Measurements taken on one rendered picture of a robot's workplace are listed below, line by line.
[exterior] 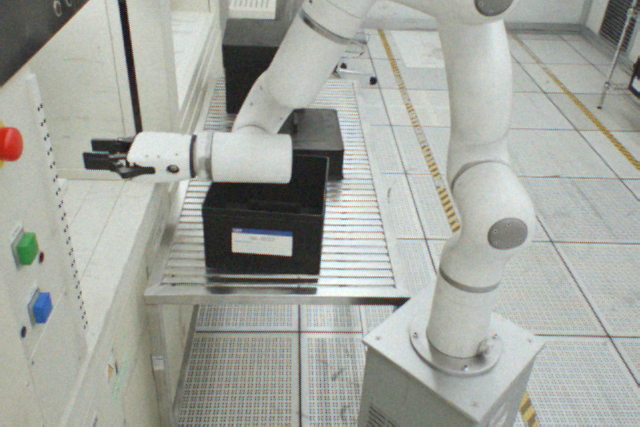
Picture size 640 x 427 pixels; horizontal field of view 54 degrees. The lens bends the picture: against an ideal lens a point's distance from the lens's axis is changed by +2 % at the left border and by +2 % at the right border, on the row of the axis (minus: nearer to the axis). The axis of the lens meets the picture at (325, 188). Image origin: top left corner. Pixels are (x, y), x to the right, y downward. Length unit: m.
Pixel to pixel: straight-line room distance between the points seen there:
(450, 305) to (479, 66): 0.48
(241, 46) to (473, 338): 1.25
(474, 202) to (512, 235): 0.08
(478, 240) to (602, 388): 1.51
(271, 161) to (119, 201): 0.63
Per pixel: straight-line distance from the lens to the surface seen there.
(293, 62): 0.93
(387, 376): 1.34
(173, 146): 1.04
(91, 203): 1.56
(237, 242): 1.42
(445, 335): 1.28
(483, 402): 1.27
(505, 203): 1.03
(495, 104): 1.00
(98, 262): 1.37
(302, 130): 1.87
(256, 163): 1.01
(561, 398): 2.40
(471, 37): 0.99
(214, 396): 2.21
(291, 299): 1.41
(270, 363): 2.29
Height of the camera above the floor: 1.70
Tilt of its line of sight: 32 degrees down
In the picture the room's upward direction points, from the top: 4 degrees clockwise
